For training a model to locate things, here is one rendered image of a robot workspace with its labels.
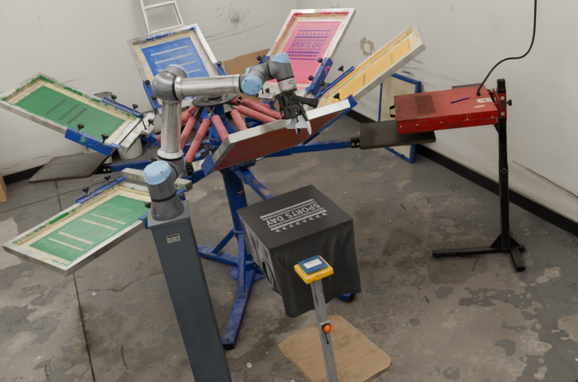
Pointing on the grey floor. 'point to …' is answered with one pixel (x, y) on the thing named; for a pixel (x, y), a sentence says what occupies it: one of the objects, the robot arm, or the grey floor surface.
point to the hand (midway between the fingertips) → (305, 134)
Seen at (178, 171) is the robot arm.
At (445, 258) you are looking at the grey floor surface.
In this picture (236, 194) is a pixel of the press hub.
